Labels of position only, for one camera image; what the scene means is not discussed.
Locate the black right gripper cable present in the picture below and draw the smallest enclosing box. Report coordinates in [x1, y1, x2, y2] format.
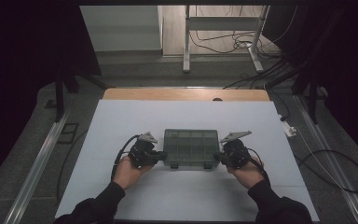
[244, 147, 270, 185]

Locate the person's right hand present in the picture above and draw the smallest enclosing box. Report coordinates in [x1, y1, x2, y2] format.
[226, 154, 266, 190]

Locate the thin white cable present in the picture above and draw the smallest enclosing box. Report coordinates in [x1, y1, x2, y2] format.
[294, 126, 341, 189]

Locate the white metal desk frame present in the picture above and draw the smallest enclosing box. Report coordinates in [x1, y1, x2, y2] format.
[182, 4, 270, 75]

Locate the black metal stand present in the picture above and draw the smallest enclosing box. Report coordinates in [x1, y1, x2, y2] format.
[291, 69, 328, 125]
[53, 69, 108, 123]

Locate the person's left hand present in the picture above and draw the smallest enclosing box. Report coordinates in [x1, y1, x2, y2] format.
[111, 154, 155, 190]

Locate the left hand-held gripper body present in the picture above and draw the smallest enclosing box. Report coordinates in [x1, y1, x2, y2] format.
[128, 132, 161, 169]

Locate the dark floor socket plate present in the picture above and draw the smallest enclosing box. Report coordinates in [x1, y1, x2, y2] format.
[57, 122, 80, 145]

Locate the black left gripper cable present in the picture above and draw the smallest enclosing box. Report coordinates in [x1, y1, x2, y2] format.
[110, 133, 142, 182]

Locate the looped black cable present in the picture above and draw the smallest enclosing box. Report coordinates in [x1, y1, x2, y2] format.
[296, 149, 358, 195]

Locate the black curtain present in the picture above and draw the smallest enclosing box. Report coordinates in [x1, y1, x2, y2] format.
[262, 0, 358, 169]
[0, 0, 103, 190]

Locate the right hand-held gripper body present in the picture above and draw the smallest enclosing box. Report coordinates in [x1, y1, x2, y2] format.
[219, 130, 253, 171]

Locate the white cabinet panel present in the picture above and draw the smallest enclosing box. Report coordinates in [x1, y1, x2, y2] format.
[79, 5, 163, 52]

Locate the grey transparent compartment box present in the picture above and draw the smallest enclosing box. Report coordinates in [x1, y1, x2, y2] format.
[162, 128, 221, 171]

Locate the aluminium floor rail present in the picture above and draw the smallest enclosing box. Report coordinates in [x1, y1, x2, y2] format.
[293, 93, 358, 224]
[3, 109, 72, 224]

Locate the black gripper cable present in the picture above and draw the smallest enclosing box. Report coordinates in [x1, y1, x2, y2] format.
[244, 147, 270, 185]
[110, 133, 142, 182]

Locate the tangle of black floor cables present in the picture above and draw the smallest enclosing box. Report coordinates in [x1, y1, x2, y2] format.
[188, 5, 295, 91]

